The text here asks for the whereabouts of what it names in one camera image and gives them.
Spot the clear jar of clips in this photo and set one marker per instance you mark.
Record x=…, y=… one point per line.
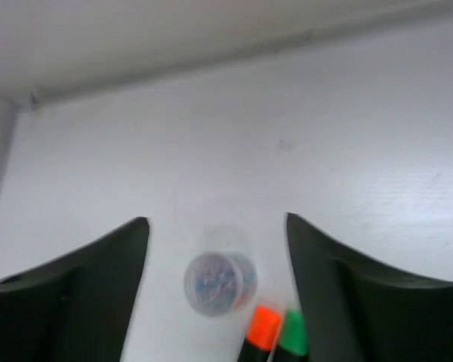
x=218, y=283

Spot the orange capped highlighter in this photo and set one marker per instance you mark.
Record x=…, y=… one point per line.
x=260, y=336

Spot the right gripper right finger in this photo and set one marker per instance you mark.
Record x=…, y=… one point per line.
x=357, y=308

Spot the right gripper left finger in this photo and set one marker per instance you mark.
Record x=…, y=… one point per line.
x=78, y=306

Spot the green capped highlighter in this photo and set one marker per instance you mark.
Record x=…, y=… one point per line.
x=292, y=345

